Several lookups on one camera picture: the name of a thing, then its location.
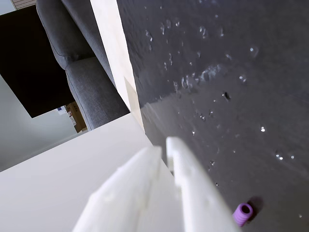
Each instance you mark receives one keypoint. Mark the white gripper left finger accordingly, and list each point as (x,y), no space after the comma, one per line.
(125,193)

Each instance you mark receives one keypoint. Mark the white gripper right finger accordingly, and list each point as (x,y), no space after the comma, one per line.
(193,183)

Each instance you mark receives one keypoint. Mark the purple ribbed pen grip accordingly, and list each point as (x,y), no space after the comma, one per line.
(241,215)

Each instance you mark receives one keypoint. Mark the brown cardboard box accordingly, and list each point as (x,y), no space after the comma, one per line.
(78,117)

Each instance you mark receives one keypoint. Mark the small white blue box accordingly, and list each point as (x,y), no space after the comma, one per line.
(61,110)

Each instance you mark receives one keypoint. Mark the grey upholstered chair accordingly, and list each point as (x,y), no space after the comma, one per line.
(89,87)

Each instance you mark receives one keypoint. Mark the black rubber mat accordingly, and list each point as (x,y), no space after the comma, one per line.
(217,72)

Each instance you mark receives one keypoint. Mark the black furniture panel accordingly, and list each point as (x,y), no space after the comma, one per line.
(26,60)

